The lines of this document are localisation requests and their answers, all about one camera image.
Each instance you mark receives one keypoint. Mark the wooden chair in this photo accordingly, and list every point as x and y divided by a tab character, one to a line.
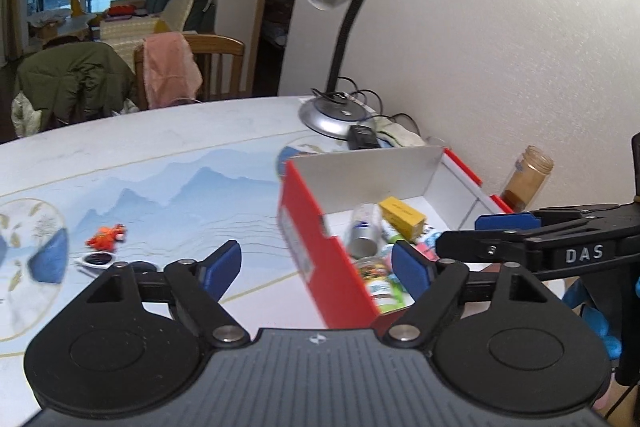
220	62

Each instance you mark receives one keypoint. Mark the sofa with cream blanket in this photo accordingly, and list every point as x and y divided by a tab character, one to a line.
185	7

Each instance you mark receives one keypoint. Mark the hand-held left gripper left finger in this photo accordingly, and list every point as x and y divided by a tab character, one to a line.
220	269

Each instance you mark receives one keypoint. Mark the brown glass jar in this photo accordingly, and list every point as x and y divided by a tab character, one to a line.
527	179

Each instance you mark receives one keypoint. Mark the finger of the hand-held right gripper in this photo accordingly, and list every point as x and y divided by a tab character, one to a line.
480	246
507	222

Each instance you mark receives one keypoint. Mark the pink binder clip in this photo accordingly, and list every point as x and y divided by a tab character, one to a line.
426	251

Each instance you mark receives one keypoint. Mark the white cloth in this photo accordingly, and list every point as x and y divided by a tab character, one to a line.
400	134

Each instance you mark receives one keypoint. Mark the black power adapter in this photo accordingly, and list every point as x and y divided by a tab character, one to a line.
364	137

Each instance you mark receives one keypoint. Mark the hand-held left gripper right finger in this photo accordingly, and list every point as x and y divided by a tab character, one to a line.
411	271

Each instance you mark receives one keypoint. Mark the olive green jacket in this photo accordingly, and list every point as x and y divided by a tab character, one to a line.
75	77

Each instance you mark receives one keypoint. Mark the red cardboard box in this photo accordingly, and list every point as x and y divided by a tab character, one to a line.
310	247

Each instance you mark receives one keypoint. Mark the small yellow box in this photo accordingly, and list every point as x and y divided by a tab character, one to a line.
402	217

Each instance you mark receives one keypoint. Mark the orange toy figure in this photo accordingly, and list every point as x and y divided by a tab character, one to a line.
106	237

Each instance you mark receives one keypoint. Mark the pale quilted garment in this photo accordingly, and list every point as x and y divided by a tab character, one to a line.
25	117

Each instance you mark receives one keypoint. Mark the pink cloth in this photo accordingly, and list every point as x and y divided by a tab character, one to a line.
170	67

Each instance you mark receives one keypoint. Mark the white and black gadget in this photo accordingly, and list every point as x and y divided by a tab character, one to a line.
95	259

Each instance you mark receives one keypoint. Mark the person's right hand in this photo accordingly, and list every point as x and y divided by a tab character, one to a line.
592	314

